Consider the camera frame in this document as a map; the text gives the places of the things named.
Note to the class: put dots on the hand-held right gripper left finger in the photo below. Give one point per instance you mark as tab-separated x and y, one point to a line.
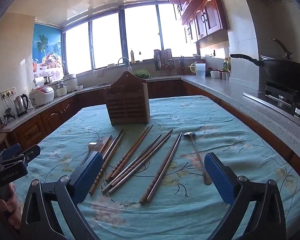
87	173

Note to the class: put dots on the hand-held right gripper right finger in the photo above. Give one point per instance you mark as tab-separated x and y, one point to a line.
220	177

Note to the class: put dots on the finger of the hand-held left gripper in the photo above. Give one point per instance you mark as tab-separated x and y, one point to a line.
13	150
31	152

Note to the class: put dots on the metal fork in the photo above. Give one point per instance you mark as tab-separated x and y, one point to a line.
92	147

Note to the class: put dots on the dark chopstick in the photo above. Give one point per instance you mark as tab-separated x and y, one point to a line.
112	144
116	143

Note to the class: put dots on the wooden utensil holder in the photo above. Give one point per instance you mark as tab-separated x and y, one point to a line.
127	105

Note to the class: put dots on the person's left hand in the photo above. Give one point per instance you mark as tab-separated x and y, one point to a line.
13	206

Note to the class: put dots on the metal spoon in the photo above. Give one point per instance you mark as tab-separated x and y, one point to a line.
198	155

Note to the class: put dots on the steel electric kettle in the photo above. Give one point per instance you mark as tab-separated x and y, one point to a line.
20	103

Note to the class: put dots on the white and red rice cooker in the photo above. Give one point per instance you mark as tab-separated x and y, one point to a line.
41	96

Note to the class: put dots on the small white cooker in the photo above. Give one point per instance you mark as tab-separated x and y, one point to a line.
61	90

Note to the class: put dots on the paper towel roll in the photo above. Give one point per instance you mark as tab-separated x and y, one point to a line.
40	82

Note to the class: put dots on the small white dish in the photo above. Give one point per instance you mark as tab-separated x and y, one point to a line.
79	87

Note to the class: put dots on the large white cooking pot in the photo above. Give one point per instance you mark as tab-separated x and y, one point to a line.
70	80

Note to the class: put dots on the steel sink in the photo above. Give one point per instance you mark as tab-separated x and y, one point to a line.
102	85

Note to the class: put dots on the white cloth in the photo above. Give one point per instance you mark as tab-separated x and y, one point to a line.
98	73

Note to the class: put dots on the gas stove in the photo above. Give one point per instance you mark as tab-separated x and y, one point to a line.
280	95

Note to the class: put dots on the white bowl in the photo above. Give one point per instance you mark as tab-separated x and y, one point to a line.
214	74

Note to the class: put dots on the tropical print roller blind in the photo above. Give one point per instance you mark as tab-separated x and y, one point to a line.
47	45

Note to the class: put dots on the green colander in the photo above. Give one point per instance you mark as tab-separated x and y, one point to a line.
141	73

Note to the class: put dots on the green and yellow oil bottle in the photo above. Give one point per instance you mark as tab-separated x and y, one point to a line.
226	63

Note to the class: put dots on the curved steel faucet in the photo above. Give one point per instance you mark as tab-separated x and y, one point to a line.
129	65

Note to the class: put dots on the red lidded container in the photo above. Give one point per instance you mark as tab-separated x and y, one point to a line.
199	61

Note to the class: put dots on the dark knife holder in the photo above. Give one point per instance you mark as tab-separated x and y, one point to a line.
182	62

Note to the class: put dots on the black wok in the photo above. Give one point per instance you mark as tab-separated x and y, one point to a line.
285	72

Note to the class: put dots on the dish drying rack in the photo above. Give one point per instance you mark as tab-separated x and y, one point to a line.
162	60

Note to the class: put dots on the small dark bottle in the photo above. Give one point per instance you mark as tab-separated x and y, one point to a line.
140	53

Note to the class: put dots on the large kitchen window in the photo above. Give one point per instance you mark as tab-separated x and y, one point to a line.
107	42

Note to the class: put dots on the wooden upper cabinets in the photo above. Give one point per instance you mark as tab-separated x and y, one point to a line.
205	17

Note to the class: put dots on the wall power socket strip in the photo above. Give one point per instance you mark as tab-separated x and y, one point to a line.
8	92

